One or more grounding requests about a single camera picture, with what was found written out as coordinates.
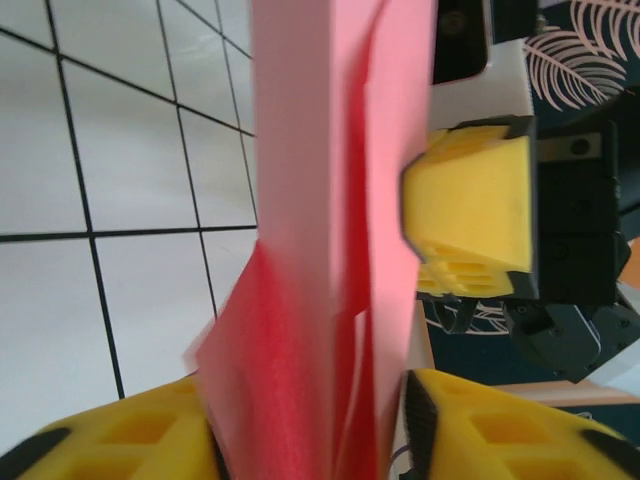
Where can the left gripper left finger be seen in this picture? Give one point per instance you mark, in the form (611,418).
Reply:
(100,445)

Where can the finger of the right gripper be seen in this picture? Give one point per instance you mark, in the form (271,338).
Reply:
(470,200)

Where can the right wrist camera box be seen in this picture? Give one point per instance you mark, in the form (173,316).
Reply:
(460,35)

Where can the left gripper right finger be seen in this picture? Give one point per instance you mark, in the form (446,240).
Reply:
(500,440)

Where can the pink cloth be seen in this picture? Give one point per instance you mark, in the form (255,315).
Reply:
(300,150)

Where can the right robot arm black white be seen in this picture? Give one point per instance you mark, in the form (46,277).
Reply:
(622,367)

